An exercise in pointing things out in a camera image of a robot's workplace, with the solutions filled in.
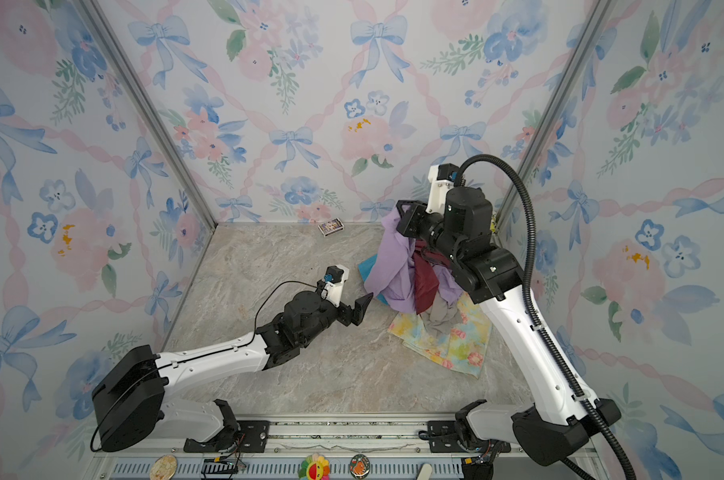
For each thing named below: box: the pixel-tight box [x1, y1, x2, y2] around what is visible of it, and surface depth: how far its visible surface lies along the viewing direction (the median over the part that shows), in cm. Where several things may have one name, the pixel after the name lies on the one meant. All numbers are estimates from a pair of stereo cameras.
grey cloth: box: [419, 289, 462, 336], surface depth 92 cm
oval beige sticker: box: [149, 454, 178, 480], surface depth 71 cm
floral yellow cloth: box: [388, 293, 493, 379], surface depth 91 cm
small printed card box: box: [317, 217, 345, 237], surface depth 119 cm
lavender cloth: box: [364, 209, 462, 314], surface depth 85 cm
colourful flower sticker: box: [298, 453, 331, 480], surface depth 70 cm
